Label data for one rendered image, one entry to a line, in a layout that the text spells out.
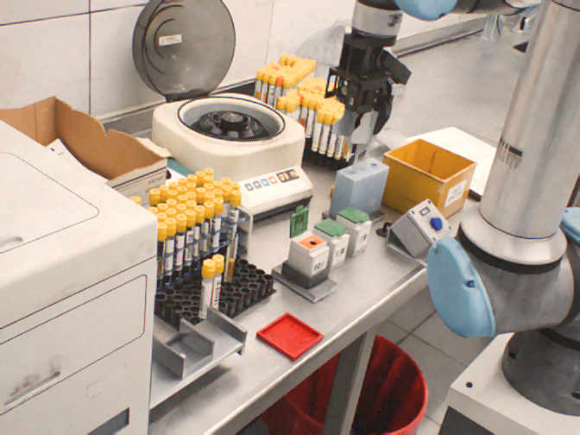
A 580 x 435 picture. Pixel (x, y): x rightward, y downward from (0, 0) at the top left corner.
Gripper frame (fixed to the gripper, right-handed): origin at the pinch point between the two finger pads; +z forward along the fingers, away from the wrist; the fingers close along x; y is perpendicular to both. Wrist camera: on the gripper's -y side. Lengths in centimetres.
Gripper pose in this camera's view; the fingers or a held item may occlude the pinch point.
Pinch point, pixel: (358, 146)
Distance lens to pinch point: 122.1
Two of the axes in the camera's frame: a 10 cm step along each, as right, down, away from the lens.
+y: -6.9, 2.8, -6.7
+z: -1.4, 8.5, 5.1
